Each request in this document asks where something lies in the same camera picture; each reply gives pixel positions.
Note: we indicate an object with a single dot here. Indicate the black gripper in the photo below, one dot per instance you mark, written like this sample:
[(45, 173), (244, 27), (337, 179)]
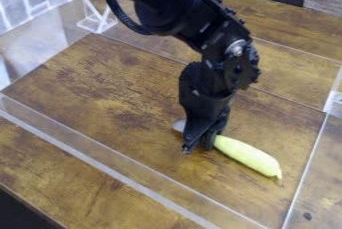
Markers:
[(208, 111)]

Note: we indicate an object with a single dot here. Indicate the green handled metal spoon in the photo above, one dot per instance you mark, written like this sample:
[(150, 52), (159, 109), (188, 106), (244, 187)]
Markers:
[(250, 156)]

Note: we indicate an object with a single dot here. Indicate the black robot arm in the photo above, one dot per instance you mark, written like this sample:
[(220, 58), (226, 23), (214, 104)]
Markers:
[(208, 26)]

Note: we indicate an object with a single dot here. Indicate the clear acrylic triangular bracket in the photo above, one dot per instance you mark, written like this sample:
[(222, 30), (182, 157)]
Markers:
[(97, 22)]

